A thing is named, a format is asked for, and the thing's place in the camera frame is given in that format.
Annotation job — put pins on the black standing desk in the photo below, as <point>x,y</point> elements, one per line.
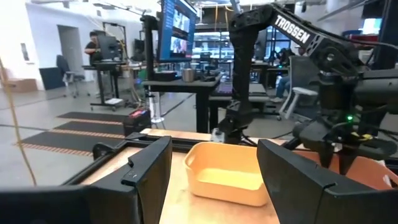
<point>105,64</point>

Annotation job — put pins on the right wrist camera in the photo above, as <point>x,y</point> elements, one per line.
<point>349,123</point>

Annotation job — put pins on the grey office chair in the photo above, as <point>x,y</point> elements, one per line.
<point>63,65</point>

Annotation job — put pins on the black panel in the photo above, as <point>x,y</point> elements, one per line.
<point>51,79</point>

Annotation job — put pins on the cardboard box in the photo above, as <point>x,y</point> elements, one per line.
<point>23,85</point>

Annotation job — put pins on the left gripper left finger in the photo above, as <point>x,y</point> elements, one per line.
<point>155,174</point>

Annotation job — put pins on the person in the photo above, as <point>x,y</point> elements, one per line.
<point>92,51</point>
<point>283,85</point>

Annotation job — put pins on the black computer monitor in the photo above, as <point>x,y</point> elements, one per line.
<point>109,48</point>

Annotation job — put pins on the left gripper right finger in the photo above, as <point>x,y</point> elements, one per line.
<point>289,186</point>

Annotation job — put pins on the metal cup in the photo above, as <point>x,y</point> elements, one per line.
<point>188,75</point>

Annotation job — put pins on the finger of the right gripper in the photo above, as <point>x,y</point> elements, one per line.
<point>345,161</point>
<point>325,154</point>

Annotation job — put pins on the large monitor on post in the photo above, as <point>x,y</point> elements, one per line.
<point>177,31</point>

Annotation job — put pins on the black floor mat striped edge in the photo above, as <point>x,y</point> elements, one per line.
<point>68,141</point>
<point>90,127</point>
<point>93,116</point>

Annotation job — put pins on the yellow plastic bin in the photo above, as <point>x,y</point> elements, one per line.
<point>224,180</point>

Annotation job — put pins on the black aluminium table frame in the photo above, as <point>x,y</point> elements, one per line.
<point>105,149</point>

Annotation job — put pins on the grey desk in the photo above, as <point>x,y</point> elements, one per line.
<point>186,85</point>

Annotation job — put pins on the mesh chair white frame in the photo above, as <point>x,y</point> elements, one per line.
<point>303,74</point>

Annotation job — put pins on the laptop computer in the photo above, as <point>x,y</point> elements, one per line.
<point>224,89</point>

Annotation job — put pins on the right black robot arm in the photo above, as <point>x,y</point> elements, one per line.
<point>292,31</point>

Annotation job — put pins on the small yellow block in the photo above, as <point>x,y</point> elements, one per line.
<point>365,137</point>

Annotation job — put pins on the orange plastic bin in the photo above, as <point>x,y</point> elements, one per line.
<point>367,174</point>

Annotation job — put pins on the black and red device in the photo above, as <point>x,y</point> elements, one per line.
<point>136,123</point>

